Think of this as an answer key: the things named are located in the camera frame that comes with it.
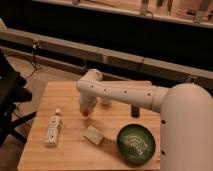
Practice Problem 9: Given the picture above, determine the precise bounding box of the red orange pepper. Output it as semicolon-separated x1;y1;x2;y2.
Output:
82;109;90;117

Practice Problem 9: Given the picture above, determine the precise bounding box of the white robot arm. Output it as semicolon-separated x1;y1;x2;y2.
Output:
76;69;213;171

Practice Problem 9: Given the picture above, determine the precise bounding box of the white sponge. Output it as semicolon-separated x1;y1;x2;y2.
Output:
83;126;104;145

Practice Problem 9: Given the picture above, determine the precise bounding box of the small white cup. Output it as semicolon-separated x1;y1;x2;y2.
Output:
101;98;111;106

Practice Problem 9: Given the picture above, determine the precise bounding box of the wooden table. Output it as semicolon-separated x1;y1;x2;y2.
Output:
18;81;160;171

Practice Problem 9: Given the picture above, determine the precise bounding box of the small dark cylinder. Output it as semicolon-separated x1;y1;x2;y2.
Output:
131;106;140;117

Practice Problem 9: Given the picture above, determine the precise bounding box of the green patterned bowl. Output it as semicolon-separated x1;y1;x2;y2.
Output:
117;124;156;165

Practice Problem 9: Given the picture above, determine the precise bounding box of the black chair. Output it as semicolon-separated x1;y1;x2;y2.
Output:
0;49;36;147

